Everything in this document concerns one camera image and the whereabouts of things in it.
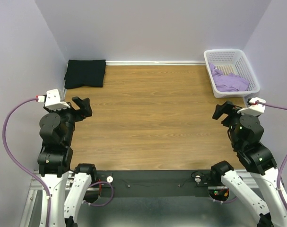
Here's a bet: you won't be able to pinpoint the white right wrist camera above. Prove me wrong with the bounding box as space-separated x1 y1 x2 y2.
237 97 266 116

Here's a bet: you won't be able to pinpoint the black t shirt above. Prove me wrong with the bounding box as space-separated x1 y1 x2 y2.
64 60 106 89

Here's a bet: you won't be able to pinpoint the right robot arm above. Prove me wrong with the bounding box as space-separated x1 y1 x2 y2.
209 97 287 227

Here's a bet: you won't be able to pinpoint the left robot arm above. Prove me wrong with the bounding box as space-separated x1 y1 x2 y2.
37 96 98 227

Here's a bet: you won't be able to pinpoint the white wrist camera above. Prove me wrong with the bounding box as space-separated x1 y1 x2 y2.
237 97 266 116
36 89 71 111

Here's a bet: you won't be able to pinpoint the white plastic laundry basket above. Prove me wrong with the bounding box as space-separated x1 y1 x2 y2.
204 49 261 98

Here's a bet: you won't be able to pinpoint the aluminium table frame rail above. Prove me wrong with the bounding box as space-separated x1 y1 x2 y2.
19 61 286 227

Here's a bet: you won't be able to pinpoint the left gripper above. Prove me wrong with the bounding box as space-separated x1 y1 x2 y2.
45 95 93 145

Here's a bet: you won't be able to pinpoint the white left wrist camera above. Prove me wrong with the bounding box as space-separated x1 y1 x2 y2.
36 89 71 111

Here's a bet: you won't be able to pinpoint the purple t shirt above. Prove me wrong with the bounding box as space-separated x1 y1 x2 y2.
209 63 250 92

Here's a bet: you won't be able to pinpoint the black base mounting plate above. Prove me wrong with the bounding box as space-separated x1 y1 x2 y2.
97 169 224 198

